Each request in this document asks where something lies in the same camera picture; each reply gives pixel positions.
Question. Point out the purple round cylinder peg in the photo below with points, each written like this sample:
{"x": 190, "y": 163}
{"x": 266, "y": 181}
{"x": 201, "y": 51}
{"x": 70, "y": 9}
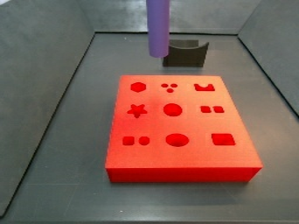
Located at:
{"x": 158, "y": 26}

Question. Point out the red shape-hole block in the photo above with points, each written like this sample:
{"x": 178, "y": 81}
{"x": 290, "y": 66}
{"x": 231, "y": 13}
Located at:
{"x": 178, "y": 132}

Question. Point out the dark grey curved holder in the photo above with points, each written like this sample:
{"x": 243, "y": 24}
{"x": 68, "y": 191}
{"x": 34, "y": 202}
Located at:
{"x": 186, "y": 53}

